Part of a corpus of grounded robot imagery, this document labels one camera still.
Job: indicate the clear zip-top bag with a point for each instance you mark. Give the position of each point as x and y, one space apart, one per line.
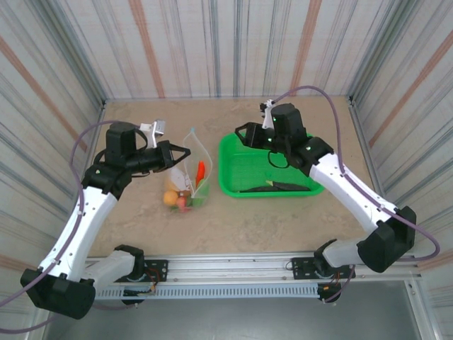
193 148

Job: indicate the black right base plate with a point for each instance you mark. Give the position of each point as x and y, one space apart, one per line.
299 263

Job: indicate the red toy peach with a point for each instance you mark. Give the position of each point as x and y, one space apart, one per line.
182 204

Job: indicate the black round base connector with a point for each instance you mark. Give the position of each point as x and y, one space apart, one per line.
329 294
132 301

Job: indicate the dark eggplant with green stem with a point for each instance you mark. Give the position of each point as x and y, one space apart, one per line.
293 186

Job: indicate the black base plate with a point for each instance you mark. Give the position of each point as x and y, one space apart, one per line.
299 263
159 265

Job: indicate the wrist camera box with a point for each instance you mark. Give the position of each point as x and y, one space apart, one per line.
157 129
267 115

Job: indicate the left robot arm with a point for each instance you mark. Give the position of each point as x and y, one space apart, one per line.
88 212

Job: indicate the orange toy bell pepper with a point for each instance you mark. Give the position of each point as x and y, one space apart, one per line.
170 198

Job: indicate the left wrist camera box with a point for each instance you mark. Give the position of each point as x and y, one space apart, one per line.
157 129

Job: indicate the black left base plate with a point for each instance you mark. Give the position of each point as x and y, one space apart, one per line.
159 265

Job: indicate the green toy cucumber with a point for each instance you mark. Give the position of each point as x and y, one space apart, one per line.
197 195

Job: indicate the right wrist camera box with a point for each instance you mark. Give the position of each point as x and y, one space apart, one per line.
267 115

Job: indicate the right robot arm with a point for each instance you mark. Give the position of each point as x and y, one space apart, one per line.
354 191

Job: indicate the green plastic mesh basket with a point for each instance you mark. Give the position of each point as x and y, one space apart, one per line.
247 170

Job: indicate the orange toy carrot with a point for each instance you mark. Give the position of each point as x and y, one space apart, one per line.
201 171

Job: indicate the aluminium mounting rail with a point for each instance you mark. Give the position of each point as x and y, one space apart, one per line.
230 263

